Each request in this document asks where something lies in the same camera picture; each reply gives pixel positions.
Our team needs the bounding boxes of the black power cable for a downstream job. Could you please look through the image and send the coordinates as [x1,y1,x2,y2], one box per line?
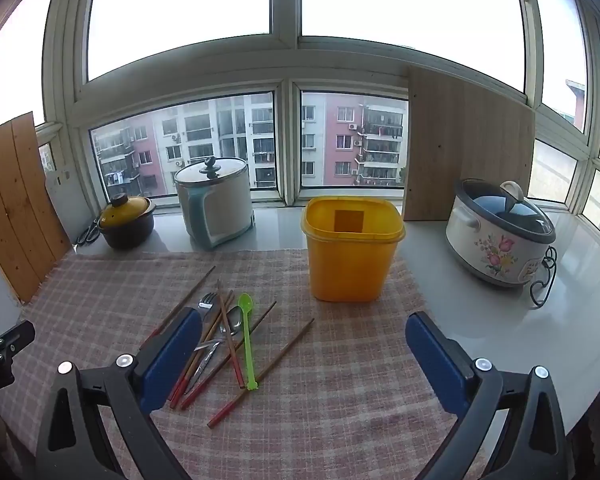
[529,247,558,308]

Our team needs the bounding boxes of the metal spoon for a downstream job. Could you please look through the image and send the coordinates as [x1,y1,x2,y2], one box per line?
[185,306,245,395]

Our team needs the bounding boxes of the floral white slow cooker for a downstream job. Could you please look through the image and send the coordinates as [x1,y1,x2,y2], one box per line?
[446,178,557,288]

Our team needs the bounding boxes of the brown red-tipped chopstick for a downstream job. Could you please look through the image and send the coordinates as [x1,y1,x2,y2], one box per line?
[168,290,236,408]
[139,266,217,350]
[180,301,278,411]
[207,318,315,429]
[216,280,246,390]

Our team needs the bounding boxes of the black clay pot yellow lid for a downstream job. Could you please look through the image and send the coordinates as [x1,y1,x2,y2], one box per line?
[97,193,157,250]

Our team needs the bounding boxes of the pink plaid cloth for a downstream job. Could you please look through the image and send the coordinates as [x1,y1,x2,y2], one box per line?
[0,247,486,480]

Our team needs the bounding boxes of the metal fork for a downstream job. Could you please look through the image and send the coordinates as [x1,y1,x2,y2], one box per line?
[195,292,221,353]

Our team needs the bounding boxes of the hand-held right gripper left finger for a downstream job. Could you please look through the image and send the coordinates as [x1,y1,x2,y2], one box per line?
[35,307,203,480]

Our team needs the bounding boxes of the black scissors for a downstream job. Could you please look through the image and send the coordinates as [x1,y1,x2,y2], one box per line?
[75,220,102,247]

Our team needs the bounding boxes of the green plastic spoon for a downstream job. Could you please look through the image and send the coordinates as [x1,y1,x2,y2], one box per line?
[237,293,259,392]

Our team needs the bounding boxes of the white cutting board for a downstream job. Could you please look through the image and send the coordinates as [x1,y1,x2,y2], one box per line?
[45,167,93,246]

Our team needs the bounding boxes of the pine wood board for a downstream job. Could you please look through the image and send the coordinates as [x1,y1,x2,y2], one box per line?
[0,111,73,303]

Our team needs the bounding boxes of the apartment buildings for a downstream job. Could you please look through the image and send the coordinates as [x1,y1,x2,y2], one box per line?
[91,80,600,201]

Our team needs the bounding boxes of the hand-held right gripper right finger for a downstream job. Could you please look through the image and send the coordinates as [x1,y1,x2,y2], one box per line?
[405,311,577,480]

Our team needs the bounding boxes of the light wood panel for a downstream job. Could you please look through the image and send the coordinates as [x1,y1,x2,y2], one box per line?
[402,66,537,222]

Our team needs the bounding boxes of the yellow plastic container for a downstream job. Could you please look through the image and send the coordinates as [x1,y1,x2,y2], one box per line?
[301,196,406,303]

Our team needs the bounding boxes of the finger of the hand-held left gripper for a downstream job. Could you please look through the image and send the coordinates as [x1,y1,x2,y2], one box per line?
[0,320,36,366]

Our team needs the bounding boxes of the white teal electric pot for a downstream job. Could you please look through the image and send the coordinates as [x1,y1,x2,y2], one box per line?
[174,156,256,251]

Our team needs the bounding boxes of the white window frame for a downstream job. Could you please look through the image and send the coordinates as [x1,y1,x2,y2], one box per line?
[0,0,600,251]

